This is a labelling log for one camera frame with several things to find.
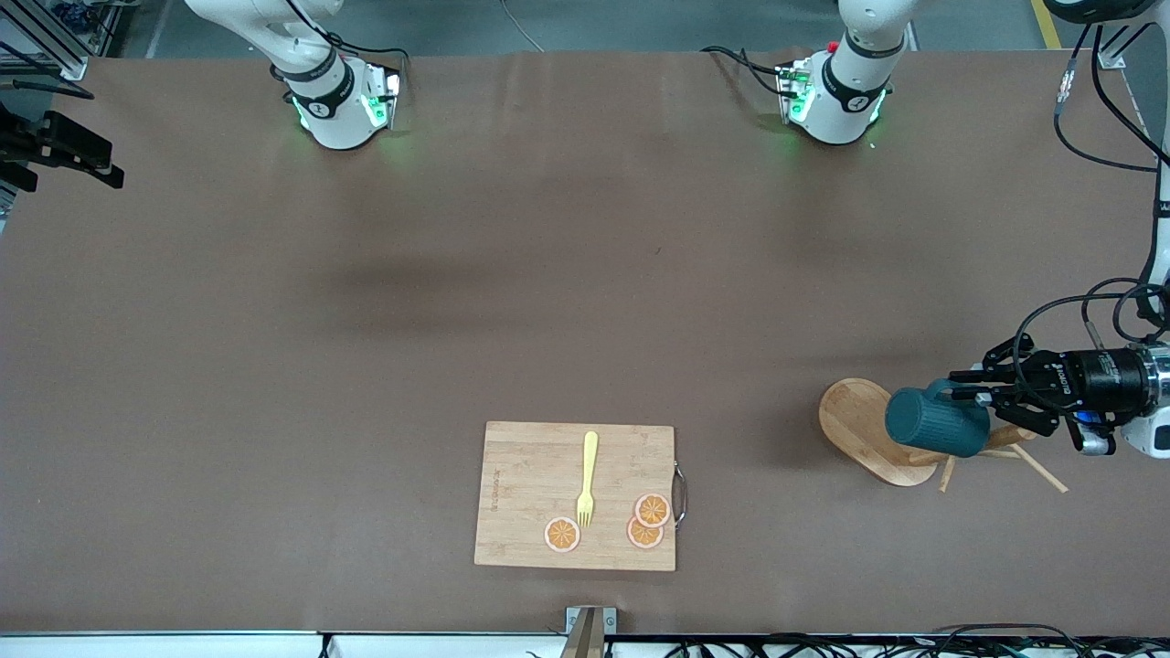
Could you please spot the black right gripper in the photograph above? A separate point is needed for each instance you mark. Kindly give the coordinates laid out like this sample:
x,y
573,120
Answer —
x,y
57,146

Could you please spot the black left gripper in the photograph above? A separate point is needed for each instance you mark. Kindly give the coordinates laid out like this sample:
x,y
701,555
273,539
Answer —
x,y
1101,374

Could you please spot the dark teal ribbed cup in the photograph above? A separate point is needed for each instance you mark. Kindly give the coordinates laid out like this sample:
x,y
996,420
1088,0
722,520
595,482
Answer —
x,y
937,422

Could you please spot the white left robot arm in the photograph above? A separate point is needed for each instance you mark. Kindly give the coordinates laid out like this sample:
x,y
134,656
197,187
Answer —
x,y
841,110

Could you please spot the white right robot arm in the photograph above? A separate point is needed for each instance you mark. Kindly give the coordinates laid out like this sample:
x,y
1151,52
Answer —
x,y
338,119

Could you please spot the wooden mug tree rack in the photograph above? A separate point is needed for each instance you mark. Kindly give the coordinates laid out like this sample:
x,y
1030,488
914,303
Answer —
x,y
855,425

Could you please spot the orange slice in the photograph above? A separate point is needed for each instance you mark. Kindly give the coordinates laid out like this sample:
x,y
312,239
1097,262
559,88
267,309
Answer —
x,y
642,536
562,535
653,509

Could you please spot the yellow plastic fork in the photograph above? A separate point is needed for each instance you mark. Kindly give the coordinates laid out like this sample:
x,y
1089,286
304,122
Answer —
x,y
589,466

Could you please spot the bamboo cutting board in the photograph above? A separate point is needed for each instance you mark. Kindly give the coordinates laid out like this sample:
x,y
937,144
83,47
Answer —
x,y
539,498

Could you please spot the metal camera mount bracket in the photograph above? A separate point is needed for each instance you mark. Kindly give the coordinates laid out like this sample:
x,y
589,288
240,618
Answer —
x,y
590,631

